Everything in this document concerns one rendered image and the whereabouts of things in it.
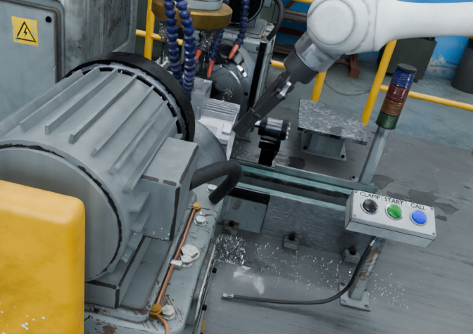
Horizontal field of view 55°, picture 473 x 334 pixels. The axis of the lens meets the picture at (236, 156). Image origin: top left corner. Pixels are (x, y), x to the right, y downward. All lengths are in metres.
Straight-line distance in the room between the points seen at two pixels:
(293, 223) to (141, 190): 0.78
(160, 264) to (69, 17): 0.58
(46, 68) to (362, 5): 0.64
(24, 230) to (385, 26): 0.63
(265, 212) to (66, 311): 0.84
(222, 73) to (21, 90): 0.54
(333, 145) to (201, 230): 1.12
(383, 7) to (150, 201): 0.52
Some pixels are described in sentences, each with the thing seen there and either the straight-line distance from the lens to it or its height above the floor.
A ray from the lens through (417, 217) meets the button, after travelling 0.98.
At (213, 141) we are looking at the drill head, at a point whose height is 1.13.
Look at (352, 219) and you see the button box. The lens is 0.94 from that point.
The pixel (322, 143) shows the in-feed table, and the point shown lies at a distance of 1.68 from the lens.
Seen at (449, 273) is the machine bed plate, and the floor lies 0.80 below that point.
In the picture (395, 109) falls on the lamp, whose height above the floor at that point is 1.10.
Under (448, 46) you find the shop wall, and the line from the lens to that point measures 6.34.
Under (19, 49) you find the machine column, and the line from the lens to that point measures 1.06.
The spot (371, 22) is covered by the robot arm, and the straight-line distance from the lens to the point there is 0.80.
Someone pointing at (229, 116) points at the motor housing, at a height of 1.10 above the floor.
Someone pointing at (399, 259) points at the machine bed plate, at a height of 0.80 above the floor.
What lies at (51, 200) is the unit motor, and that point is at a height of 1.35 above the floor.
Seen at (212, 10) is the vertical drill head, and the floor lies 1.33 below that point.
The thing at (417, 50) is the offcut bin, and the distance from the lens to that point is 5.76.
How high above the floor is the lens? 1.56
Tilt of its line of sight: 30 degrees down
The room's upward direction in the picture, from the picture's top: 11 degrees clockwise
